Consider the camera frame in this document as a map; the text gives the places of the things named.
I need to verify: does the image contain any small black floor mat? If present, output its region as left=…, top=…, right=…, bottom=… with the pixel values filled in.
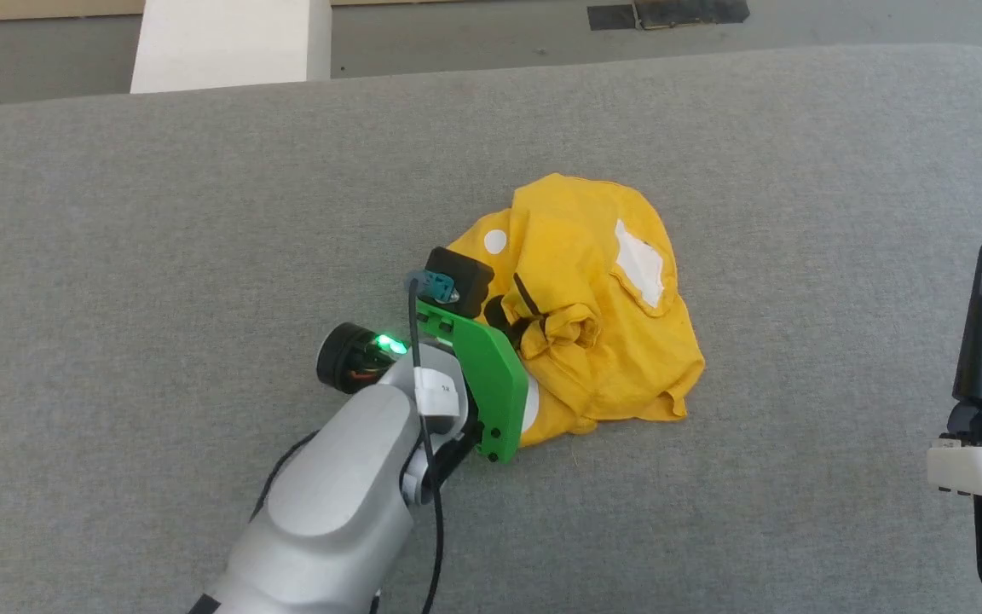
left=586, top=4, right=637, bottom=32

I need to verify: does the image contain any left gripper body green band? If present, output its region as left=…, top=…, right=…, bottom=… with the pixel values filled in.
left=318, top=303, right=531, bottom=489

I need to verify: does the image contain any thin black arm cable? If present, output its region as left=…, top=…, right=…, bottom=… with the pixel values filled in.
left=250, top=430, right=321, bottom=523

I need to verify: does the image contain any yellow garment with white patches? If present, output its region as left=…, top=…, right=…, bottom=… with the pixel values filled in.
left=444, top=173, right=707, bottom=449

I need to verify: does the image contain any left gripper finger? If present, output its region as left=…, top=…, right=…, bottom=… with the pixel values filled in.
left=511, top=272, right=545, bottom=318
left=484, top=294, right=516, bottom=335

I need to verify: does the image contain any large black floor mat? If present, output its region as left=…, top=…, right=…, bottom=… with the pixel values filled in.
left=634, top=0, right=750, bottom=31

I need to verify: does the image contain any white rectangular block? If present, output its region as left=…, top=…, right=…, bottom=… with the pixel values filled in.
left=130, top=0, right=334, bottom=95

